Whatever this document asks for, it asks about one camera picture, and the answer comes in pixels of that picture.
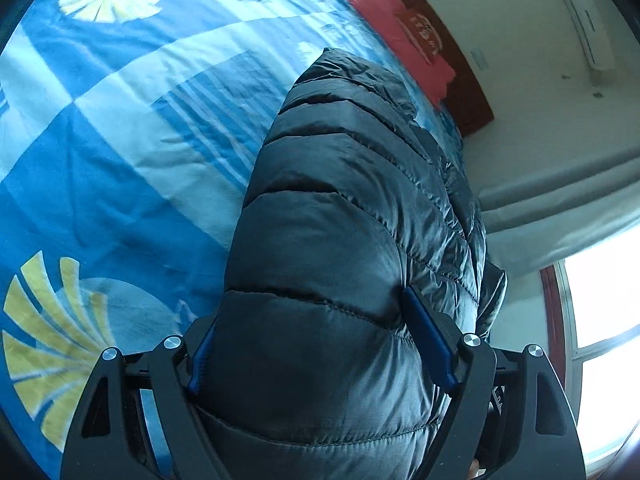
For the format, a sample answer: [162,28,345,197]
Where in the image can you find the blue patterned bed sheet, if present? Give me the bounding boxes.
[1,0,462,478]

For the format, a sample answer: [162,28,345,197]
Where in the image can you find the white wall air conditioner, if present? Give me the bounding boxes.
[563,0,615,73]

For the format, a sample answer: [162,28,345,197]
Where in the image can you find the dark wooden headboard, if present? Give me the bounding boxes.
[401,0,495,138]

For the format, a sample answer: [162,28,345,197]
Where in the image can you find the red pillow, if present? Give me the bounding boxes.
[348,0,456,108]

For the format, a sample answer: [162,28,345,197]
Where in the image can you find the small embroidered brown cushion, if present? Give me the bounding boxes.
[396,9,442,65]

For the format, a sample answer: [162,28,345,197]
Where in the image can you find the grey right window curtain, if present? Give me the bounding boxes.
[478,146,639,276]

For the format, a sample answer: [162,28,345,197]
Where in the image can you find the black quilted down jacket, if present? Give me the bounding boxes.
[194,49,506,479]

